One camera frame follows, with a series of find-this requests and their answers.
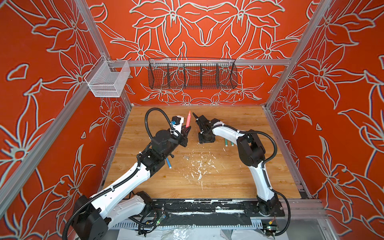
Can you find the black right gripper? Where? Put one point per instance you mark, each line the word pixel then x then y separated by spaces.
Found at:
pixel 200 140

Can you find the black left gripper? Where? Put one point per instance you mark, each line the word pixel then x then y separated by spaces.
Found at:
pixel 182 137

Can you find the red pen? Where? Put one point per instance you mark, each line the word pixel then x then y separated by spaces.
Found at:
pixel 188 123

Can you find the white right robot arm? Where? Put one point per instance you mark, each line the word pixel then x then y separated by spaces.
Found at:
pixel 252 153

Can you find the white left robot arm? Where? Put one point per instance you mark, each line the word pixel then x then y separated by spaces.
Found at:
pixel 92 217

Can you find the blue pen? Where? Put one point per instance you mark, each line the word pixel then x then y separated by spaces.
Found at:
pixel 168 163

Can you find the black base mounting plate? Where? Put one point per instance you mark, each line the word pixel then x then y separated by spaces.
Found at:
pixel 247 207

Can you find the clear plastic bin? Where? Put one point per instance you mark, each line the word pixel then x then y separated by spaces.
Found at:
pixel 107 80

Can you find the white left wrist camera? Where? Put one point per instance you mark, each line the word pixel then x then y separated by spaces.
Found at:
pixel 176 123

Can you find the black wire basket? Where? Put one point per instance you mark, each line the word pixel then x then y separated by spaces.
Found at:
pixel 182 73

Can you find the aluminium frame rails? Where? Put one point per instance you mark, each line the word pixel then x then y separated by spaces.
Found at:
pixel 12 188

